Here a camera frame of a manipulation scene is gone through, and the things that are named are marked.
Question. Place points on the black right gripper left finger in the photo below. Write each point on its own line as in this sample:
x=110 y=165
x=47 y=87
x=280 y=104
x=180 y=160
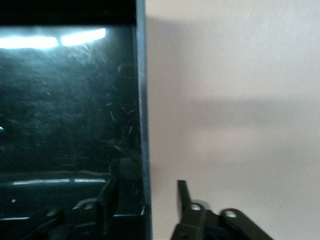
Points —
x=107 y=207

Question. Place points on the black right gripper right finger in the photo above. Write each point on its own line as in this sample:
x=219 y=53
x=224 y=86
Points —
x=185 y=200

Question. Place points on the black glossy box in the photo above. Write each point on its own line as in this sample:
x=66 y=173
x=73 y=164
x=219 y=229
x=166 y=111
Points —
x=62 y=112

